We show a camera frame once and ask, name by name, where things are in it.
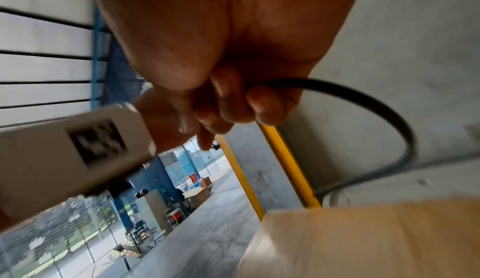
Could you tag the person's right hand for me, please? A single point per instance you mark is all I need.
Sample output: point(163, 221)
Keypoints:
point(210, 27)

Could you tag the yellow metal post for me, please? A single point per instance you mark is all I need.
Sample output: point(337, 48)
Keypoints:
point(243, 182)
point(292, 167)

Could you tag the light wooden board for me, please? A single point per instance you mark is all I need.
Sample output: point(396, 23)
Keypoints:
point(360, 241)

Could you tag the beige cabinet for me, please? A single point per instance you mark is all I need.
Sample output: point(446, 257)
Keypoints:
point(152, 208)

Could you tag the wooden desk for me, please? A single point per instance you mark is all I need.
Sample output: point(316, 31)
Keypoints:
point(197, 196)

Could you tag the black chair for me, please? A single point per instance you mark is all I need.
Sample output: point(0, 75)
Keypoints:
point(138, 235)

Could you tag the red cart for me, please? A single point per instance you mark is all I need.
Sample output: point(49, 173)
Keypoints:
point(175, 217)

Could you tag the blue metal door frame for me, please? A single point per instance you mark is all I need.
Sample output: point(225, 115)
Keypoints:
point(99, 63)

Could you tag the white rectangular power adapter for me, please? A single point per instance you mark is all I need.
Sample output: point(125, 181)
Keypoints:
point(45, 164)

